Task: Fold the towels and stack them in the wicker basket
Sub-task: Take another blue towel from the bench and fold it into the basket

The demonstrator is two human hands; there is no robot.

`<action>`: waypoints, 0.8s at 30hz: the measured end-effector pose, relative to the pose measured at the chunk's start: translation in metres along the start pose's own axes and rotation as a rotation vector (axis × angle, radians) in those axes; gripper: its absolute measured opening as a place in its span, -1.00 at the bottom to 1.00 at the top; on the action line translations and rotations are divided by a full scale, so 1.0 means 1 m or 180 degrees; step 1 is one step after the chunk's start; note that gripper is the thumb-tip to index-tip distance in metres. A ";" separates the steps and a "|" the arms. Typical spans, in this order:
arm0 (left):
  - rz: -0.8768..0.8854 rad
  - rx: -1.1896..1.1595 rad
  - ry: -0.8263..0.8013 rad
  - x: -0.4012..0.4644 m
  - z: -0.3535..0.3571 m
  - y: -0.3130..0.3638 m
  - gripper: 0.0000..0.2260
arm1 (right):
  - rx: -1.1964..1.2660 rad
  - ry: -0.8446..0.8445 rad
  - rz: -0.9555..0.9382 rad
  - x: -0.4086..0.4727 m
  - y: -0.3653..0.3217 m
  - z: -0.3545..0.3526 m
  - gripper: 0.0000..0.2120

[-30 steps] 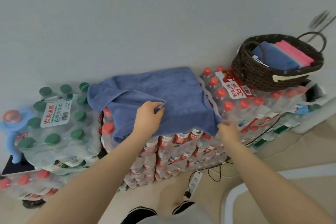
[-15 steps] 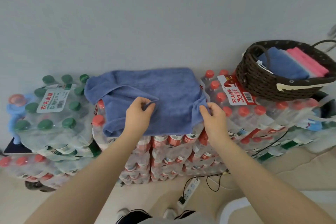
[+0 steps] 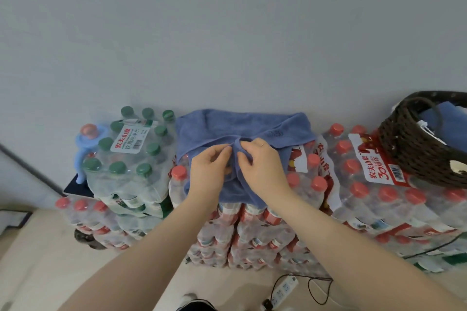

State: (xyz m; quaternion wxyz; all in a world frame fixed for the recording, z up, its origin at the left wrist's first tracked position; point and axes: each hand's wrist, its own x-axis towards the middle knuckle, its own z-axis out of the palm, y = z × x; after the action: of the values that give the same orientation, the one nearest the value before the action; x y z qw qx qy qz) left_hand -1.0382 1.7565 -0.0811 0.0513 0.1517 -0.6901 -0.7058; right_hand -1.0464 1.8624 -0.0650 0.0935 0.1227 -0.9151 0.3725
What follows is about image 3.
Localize person's left hand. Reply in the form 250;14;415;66
185;143;234;209

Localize person's right hand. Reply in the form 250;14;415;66
237;138;297;207

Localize blue towel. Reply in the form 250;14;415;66
419;101;467;153
175;109;317;210

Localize brown woven basket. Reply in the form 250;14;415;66
377;91;467;190

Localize person's right forearm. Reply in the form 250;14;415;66
277;190;464;311

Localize person's left forearm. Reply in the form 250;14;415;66
58;194;216;311

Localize person's black striped trousers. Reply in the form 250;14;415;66
176;298;218;311

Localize stack of bottled water packs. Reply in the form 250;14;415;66
54;105;467;278

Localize white power strip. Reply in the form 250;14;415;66
262;275;299;311

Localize blue lidded water jug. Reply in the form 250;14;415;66
74;123;100;185

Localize black phone pink case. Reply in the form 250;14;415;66
62;173;95;199

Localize dark water jug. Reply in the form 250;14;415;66
74;228;107;251

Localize black cable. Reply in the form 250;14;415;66
268;232;467;306

